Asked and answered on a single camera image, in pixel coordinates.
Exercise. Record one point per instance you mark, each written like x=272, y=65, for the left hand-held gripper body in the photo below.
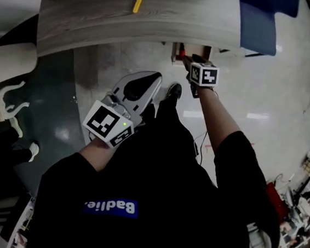
x=103, y=120

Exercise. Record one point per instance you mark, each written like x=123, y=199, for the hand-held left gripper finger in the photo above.
x=151, y=95
x=121, y=88

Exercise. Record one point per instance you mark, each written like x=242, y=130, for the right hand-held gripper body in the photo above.
x=204, y=75

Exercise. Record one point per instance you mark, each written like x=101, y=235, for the brown wooden desk drawer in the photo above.
x=198, y=49

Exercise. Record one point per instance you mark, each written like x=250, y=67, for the person's left forearm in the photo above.
x=97, y=153

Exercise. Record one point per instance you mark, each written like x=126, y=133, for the person's right forearm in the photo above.
x=216, y=119

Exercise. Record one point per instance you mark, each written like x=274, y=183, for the person's black trousers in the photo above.
x=167, y=113

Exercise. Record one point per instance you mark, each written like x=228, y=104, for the person's black shoe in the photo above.
x=175, y=91

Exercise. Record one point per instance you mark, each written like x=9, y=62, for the grey wooden desk with hutch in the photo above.
x=113, y=22

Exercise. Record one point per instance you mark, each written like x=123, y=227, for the blue chair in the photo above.
x=258, y=27

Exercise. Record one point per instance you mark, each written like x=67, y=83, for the yellow marker pen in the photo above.
x=138, y=2

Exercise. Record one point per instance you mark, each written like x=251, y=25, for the person's black shirt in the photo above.
x=151, y=181

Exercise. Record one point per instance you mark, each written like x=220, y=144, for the red cloth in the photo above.
x=274, y=202

